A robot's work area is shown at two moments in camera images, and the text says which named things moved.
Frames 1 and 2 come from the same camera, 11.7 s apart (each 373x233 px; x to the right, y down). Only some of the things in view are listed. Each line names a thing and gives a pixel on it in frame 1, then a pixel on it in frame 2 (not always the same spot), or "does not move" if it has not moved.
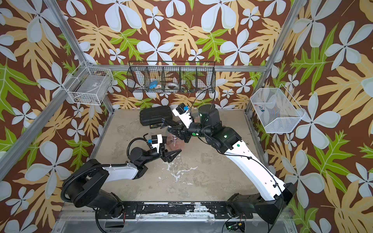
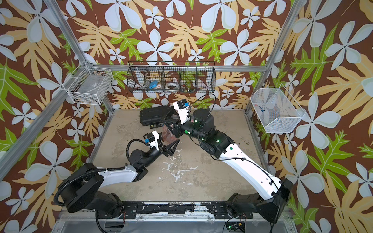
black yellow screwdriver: [151, 126] does not move
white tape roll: [172, 86] does not move
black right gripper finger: [178, 126] to [172, 118]
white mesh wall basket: [277, 110] does not move
